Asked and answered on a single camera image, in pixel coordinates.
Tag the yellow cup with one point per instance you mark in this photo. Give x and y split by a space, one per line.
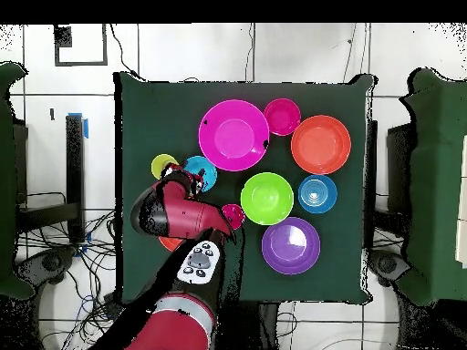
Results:
158 164

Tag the small cyan bowl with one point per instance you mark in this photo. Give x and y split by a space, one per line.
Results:
206 167

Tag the large magenta bowl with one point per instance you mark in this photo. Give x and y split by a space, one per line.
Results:
233 135

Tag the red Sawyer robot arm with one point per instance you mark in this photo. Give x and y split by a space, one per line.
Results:
182 215

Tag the dark green table cloth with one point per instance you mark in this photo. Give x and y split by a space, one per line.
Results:
164 109

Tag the orange bowl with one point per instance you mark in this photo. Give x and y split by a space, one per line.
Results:
170 242
321 144

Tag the red cup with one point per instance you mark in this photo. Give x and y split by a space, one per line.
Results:
237 215

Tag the green bowl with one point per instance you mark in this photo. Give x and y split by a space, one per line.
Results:
267 198

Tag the small crimson bowl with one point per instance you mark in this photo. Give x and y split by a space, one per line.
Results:
282 116

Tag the small black item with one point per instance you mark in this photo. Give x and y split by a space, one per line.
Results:
52 114

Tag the purple bowl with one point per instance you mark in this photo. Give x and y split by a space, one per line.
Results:
290 245

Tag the straight-sided blue bowl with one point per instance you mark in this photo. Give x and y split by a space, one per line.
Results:
317 194

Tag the green cloth covered table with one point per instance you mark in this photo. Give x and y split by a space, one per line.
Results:
5 182
437 182

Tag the black box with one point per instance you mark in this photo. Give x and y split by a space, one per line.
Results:
399 167

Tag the black post with blue tape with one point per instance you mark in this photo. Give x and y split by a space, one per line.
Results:
74 175

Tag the black metal frame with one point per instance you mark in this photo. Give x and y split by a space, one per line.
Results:
47 216

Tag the black square floor frame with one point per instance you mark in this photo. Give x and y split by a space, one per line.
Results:
81 63

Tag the black pedestal foot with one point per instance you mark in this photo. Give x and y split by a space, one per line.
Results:
51 263
387 264

